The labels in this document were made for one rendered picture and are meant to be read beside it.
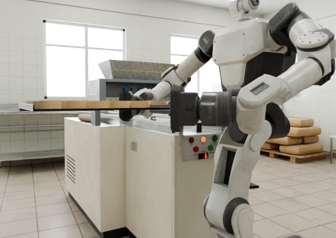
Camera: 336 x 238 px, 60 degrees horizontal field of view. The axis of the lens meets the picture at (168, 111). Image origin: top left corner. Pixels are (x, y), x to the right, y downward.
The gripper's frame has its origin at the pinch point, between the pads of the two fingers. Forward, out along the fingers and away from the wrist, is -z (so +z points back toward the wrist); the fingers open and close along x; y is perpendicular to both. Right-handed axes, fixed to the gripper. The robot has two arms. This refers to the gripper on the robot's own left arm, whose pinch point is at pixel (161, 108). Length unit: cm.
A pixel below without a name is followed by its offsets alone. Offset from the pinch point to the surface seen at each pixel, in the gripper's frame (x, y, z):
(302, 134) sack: -50, -450, 122
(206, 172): -38, -91, 2
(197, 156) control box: -27, -83, -2
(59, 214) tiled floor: -99, -154, -137
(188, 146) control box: -21, -78, -6
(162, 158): -30, -85, -22
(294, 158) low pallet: -89, -440, 108
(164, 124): -11, -85, -22
